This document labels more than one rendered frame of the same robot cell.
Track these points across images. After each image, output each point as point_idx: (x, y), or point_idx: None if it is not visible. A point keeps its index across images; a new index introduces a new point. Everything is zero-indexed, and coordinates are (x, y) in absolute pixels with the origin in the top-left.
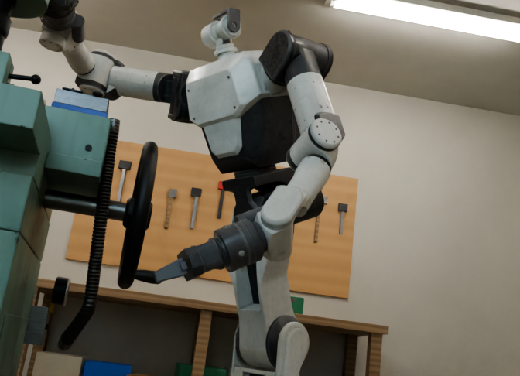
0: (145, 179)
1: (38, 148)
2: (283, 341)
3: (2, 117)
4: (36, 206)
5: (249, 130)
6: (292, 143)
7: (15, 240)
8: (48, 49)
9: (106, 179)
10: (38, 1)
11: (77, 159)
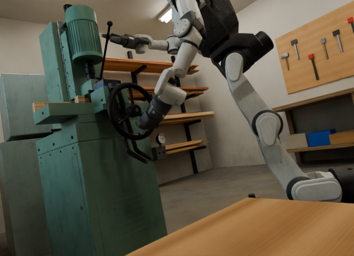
0: (107, 104)
1: (71, 114)
2: (257, 126)
3: (46, 116)
4: (100, 126)
5: None
6: (220, 26)
7: (78, 144)
8: (142, 53)
9: (114, 106)
10: (91, 56)
11: (98, 106)
